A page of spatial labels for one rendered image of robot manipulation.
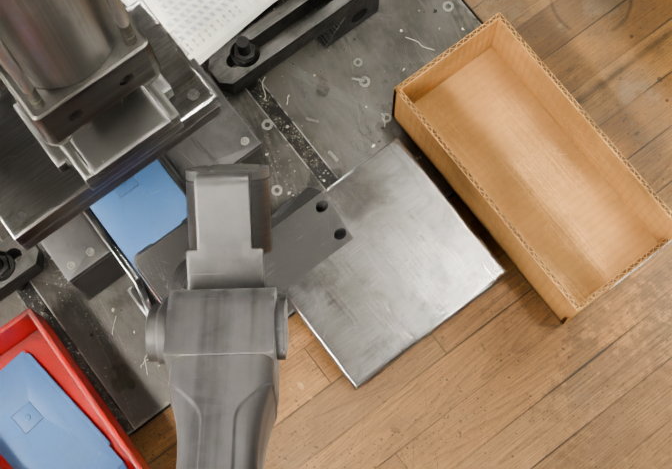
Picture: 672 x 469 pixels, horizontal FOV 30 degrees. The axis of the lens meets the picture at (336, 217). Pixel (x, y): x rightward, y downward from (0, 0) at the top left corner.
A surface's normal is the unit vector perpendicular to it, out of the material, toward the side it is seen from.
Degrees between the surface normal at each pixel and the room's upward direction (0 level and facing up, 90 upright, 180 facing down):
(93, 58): 90
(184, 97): 0
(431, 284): 0
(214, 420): 27
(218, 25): 0
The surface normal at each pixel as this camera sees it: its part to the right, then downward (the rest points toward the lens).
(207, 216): 0.00, 0.14
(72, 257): -0.01, -0.25
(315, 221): 0.30, 0.12
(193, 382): -0.03, -0.66
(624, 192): -0.80, 0.59
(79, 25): 0.80, 0.57
